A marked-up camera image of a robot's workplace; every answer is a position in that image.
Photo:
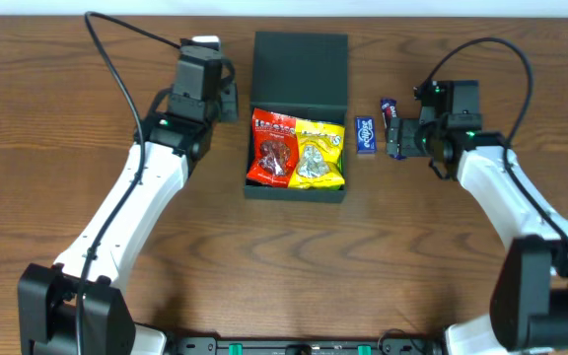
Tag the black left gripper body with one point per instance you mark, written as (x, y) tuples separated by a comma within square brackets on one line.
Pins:
[(230, 104)]

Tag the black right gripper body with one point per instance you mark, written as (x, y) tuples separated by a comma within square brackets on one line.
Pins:
[(392, 138)]

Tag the Dairy Milk chocolate bar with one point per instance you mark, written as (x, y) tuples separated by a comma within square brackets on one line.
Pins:
[(393, 125)]

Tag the blue Eclipse mint box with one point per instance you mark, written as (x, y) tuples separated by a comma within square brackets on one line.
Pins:
[(365, 135)]

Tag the dark green hinged box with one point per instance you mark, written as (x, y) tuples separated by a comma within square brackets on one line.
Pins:
[(301, 75)]

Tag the red candy bag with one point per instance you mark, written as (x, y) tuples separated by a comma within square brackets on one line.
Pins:
[(275, 146)]

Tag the yellow candy bag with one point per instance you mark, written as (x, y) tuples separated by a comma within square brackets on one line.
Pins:
[(320, 146)]

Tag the green Haribo gummy bag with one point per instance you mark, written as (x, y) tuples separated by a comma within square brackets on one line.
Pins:
[(341, 162)]

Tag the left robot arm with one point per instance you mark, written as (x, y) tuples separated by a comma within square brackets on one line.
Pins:
[(76, 305)]

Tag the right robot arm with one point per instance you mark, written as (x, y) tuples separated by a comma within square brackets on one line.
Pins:
[(528, 312)]

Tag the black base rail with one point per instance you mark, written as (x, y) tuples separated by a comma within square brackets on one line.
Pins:
[(391, 342)]

